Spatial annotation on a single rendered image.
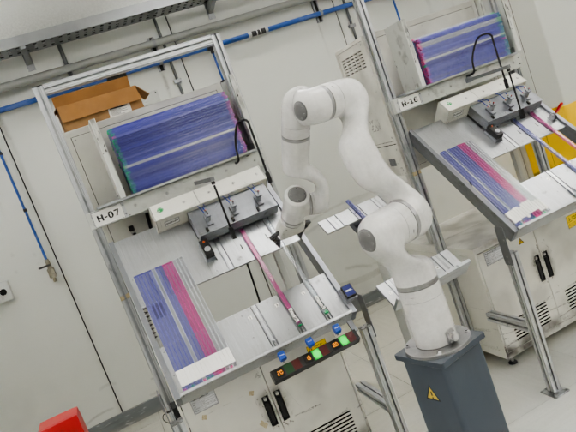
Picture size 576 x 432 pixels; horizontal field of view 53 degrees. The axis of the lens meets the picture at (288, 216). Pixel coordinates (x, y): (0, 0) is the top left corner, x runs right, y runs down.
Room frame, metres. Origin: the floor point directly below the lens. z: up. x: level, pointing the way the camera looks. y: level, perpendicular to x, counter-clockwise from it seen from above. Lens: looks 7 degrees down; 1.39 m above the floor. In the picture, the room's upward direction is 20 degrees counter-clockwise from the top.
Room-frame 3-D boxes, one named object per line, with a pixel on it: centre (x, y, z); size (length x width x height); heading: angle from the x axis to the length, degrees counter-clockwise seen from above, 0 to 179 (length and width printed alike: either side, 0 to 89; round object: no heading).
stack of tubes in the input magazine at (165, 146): (2.41, 0.32, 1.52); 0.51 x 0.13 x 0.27; 108
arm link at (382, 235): (1.53, -0.25, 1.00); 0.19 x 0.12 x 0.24; 122
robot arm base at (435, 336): (1.54, -0.27, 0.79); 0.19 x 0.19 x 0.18
